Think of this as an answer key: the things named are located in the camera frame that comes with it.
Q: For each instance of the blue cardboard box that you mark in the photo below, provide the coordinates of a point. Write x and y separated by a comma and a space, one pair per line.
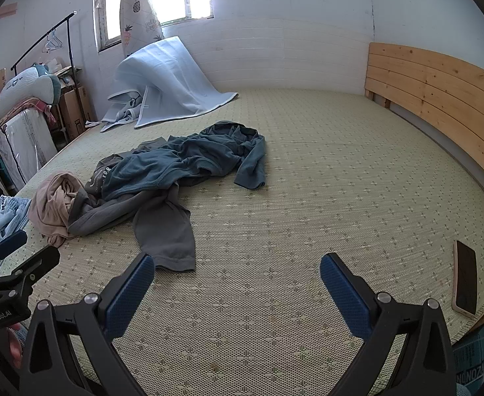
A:
479, 359

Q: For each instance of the wooden bed headboard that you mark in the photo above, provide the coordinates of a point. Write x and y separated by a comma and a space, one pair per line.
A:
427, 90

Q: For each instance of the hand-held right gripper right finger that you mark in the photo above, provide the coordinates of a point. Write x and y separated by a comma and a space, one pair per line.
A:
345, 297

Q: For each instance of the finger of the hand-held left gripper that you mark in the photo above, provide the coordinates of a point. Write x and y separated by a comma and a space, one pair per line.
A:
10, 242
36, 266

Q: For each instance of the grey printed sweatshirt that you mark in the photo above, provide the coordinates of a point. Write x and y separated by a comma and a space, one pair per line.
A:
163, 231

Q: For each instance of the brown cardboard box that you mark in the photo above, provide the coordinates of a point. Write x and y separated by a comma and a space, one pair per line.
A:
75, 111

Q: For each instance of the printed white curtain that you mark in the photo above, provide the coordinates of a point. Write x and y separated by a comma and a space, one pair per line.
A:
139, 12

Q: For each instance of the white teal plush pillow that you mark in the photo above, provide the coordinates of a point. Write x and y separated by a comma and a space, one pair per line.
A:
19, 90

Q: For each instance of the pink folded blanket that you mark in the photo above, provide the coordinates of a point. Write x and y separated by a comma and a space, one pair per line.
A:
32, 105

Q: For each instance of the beige garment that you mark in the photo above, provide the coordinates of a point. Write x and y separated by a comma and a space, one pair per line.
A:
52, 206

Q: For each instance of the pink-cased smartphone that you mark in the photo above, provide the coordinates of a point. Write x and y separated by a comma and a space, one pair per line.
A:
465, 276

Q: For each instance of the black clothes rack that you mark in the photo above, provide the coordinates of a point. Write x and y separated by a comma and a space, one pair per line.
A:
44, 39

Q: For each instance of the light blue shorts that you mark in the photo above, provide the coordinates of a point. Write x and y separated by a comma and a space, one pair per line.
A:
3, 218

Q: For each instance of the white suitcase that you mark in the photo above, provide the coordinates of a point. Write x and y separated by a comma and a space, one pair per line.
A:
23, 144

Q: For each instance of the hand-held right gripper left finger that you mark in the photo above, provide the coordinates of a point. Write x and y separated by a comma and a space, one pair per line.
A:
128, 297

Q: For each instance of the light blue blanket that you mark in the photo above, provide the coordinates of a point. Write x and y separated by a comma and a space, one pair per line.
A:
168, 82

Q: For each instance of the blue t-shirt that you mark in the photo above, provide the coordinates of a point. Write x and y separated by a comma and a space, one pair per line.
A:
163, 165

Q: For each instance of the person's left hand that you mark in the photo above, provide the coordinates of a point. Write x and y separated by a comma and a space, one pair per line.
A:
14, 348

